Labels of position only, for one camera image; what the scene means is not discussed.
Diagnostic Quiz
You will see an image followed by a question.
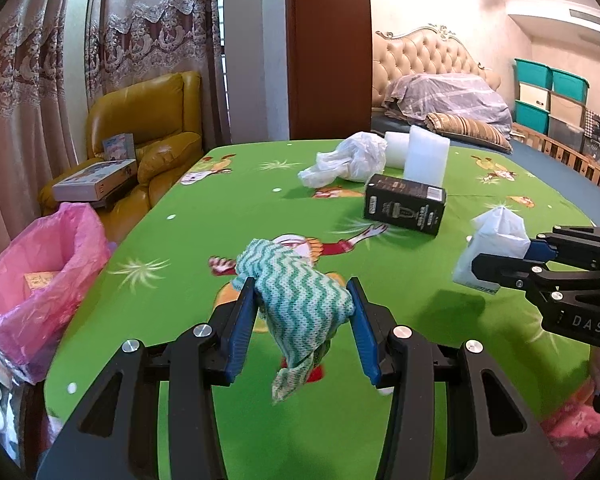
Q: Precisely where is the black carton box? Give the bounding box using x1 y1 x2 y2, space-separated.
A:
362 173 447 237

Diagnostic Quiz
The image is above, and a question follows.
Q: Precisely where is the purple quilt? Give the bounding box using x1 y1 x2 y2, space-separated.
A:
382 72 513 128

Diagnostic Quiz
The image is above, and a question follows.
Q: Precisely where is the yellow leather armchair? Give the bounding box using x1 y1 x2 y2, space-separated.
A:
39 71 203 241

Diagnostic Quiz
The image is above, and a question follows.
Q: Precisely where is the small blue picture box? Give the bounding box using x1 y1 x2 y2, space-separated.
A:
101 133 136 163

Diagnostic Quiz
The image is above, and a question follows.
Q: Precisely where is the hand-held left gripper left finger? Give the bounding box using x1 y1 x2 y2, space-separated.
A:
36 276 258 480

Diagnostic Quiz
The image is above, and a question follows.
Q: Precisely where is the lace curtain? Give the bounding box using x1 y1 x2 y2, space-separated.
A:
0 0 231 281

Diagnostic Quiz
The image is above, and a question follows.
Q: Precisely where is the white foam block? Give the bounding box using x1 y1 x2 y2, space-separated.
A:
403 125 451 188

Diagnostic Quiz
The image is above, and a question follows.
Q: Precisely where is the stack of storage bins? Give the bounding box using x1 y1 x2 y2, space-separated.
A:
514 57 591 148

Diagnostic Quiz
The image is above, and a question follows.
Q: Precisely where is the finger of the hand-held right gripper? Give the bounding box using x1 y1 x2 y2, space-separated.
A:
522 225 600 266
471 252 600 306

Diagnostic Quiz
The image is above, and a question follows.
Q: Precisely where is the checkered bag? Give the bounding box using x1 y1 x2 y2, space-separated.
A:
582 107 600 141

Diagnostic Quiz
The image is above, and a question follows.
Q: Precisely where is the brown wooden door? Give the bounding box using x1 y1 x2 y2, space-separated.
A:
286 0 372 143

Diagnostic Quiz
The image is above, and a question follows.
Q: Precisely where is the green white striped cloth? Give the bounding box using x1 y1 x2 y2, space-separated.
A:
232 238 355 406

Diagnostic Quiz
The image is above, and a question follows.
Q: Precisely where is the wooden bed rail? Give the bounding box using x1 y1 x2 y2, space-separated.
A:
510 122 600 191

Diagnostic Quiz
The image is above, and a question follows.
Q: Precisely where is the beige tufted headboard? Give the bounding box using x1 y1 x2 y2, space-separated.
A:
371 23 502 111

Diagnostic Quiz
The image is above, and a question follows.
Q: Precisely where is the striped pillow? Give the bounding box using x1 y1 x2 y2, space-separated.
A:
425 112 513 155

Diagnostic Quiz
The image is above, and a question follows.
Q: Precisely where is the pink trash bag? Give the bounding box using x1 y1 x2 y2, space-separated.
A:
0 202 112 386

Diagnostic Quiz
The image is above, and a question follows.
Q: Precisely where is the ceiling air vent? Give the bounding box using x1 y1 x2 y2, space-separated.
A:
569 7 600 31

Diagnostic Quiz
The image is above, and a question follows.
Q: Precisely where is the green printed tablecloth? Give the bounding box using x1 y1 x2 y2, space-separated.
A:
44 139 596 480

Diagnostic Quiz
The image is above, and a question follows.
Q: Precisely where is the white foam roll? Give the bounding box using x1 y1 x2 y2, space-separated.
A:
383 131 412 168

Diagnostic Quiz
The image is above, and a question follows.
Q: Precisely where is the flat white cardboard box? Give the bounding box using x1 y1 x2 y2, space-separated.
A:
52 159 138 202

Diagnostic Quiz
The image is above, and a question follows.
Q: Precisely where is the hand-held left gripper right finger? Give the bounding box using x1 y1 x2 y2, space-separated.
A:
346 277 568 480

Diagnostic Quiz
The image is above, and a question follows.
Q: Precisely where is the white plastic bag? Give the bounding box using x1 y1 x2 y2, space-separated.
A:
298 131 388 188

